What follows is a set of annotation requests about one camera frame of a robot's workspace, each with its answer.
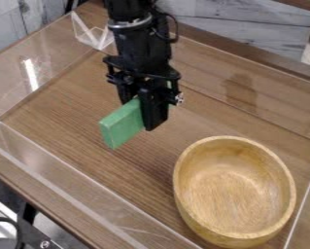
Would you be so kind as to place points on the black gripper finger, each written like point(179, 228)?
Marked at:
point(127, 91)
point(155, 106)

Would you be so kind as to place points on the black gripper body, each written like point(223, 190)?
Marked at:
point(143, 59)

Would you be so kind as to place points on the green rectangular block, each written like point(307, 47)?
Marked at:
point(122, 124)

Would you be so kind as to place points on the brown wooden bowl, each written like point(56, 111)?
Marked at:
point(235, 191)

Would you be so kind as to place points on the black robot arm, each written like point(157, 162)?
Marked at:
point(137, 12)

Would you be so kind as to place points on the clear acrylic tray walls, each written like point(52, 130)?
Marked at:
point(110, 195)

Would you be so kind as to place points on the clear acrylic corner bracket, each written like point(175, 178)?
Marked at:
point(96, 37)

